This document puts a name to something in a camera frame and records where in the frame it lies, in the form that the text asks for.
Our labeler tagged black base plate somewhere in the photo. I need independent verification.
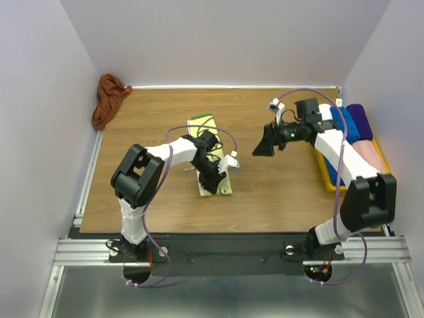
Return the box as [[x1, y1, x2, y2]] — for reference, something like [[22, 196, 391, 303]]
[[105, 232, 344, 279]]

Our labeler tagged purple rolled towel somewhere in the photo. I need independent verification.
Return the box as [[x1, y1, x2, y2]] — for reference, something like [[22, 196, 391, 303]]
[[347, 103, 374, 140]]

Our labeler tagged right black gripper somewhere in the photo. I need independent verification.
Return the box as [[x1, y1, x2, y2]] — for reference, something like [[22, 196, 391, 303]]
[[252, 116, 305, 157]]

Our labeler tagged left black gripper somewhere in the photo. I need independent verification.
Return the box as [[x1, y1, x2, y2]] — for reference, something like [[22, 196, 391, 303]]
[[192, 158, 227, 195]]

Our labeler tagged green cream patterned towel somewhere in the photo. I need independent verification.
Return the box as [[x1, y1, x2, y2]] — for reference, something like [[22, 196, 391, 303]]
[[187, 113, 232, 197]]

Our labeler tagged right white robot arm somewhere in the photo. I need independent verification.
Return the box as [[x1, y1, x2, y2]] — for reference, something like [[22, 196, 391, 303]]
[[252, 120, 397, 258]]

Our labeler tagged white rolled towel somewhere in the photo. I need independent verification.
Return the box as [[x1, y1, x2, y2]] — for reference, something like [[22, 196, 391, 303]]
[[319, 103, 333, 121]]

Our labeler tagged blue teal rolled towel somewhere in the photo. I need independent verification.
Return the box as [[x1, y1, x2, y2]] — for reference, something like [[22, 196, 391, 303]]
[[325, 158, 337, 186]]

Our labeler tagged brown crumpled towel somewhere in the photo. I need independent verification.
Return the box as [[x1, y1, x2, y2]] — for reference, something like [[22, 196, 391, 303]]
[[91, 74, 133, 131]]

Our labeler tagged pink rolled towel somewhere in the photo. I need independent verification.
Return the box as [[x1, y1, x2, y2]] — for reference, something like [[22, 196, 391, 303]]
[[352, 140, 389, 174]]

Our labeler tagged yellow plastic tray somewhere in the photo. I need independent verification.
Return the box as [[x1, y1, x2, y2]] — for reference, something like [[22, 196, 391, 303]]
[[307, 111, 392, 193]]

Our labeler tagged aluminium frame rail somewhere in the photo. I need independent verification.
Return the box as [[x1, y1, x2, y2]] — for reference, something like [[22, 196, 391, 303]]
[[39, 132, 423, 317]]

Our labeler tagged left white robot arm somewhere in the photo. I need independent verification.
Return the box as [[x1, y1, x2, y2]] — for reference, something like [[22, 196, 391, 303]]
[[111, 131, 227, 261]]

